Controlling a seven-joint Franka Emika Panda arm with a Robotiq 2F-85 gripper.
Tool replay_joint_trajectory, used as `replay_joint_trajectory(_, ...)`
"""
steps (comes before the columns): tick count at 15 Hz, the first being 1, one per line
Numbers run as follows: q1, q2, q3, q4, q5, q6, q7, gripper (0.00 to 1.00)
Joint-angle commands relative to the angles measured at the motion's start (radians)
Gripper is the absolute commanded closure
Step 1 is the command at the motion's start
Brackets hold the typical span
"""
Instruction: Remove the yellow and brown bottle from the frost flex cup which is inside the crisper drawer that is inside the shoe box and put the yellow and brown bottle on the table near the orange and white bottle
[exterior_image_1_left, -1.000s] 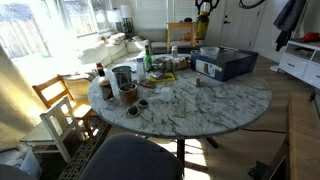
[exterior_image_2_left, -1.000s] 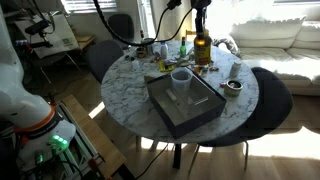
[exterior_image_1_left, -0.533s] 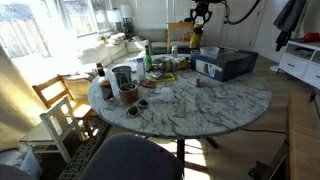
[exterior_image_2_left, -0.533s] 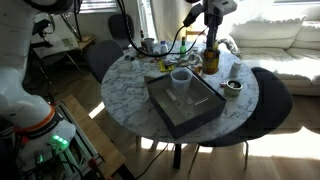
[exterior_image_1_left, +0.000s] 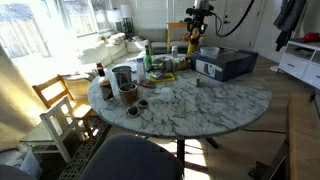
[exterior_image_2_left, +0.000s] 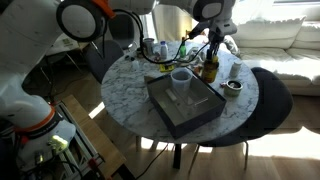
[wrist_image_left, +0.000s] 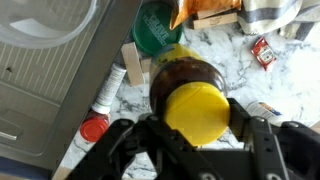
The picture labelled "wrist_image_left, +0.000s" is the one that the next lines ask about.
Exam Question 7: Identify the small bottle with red cap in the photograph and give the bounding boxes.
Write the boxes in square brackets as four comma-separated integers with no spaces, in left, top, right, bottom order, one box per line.
[79,63,128,144]

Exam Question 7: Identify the wooden block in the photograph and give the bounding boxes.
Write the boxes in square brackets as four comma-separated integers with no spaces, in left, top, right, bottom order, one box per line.
[120,41,146,88]
[192,12,238,31]
[51,165,74,180]
[139,57,153,74]

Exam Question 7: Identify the orange snack bag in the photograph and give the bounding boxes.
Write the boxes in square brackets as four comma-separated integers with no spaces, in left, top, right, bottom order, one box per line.
[169,0,243,31]

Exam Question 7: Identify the green round lid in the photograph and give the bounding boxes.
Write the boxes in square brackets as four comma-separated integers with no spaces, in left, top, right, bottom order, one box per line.
[130,0,184,56]

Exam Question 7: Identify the red ketchup packet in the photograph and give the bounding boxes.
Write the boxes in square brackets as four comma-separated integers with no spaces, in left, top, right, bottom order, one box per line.
[250,36,278,72]

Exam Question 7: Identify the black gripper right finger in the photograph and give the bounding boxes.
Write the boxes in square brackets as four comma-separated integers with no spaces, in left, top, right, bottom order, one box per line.
[227,97,320,180]

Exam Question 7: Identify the blue cardboard box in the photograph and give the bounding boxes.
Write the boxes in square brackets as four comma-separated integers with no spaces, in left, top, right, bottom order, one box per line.
[0,0,144,180]

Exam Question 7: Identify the brown bottle with yellow lid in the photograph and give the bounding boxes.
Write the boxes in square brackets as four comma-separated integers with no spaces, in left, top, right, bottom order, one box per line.
[148,43,232,147]

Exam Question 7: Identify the striped grey white towel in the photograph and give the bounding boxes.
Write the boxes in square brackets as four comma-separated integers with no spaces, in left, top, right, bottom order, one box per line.
[237,0,320,42]

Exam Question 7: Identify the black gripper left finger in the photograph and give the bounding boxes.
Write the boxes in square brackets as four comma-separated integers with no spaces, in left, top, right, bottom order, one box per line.
[68,114,218,180]

